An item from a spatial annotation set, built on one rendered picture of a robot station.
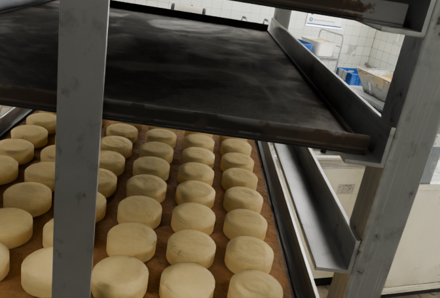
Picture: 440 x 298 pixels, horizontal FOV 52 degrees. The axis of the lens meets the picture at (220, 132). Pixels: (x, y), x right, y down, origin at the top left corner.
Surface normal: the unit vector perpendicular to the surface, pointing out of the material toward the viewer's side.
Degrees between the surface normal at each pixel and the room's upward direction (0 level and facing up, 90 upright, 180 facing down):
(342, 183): 90
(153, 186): 0
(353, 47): 90
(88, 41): 90
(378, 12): 90
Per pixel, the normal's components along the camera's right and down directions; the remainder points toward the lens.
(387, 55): -0.93, -0.02
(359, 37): 0.33, 0.38
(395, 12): 0.02, 0.36
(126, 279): 0.15, -0.92
